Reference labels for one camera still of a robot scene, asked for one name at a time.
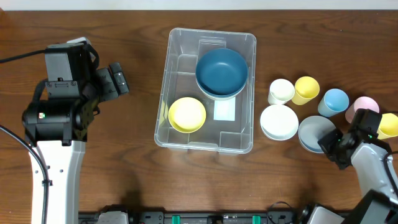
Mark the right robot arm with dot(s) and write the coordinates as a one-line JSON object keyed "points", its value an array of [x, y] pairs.
{"points": [[372, 161]]}

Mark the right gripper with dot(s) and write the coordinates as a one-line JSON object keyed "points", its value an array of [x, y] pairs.
{"points": [[329, 144]]}

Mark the light blue cup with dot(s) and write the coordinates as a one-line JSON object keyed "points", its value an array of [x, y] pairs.
{"points": [[333, 102]]}

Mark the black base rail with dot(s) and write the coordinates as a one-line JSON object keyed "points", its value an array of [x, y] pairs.
{"points": [[273, 215]]}

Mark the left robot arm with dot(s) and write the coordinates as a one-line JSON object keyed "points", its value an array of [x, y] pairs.
{"points": [[56, 125]]}

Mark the clear plastic storage bin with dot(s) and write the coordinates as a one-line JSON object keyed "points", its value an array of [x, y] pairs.
{"points": [[185, 48]]}

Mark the white label in bin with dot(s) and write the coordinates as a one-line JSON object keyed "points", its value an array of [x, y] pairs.
{"points": [[224, 110]]}

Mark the beige bowl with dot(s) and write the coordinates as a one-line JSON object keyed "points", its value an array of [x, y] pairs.
{"points": [[224, 97]]}

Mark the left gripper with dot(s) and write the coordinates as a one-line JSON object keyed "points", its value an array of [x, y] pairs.
{"points": [[106, 84]]}

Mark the yellow cup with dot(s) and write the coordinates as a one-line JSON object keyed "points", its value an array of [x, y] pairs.
{"points": [[388, 126], [306, 89]]}

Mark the grey small bowl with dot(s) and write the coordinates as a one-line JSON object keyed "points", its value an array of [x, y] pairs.
{"points": [[312, 129]]}

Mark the white small bowl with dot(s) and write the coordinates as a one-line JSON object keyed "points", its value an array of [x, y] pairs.
{"points": [[279, 122]]}

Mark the pink cup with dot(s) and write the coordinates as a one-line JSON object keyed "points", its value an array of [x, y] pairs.
{"points": [[363, 102]]}

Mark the dark blue bowl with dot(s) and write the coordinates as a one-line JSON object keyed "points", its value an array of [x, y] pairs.
{"points": [[221, 84], [222, 61]]}

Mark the yellow small bowl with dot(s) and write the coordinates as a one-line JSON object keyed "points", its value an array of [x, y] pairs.
{"points": [[187, 115]]}

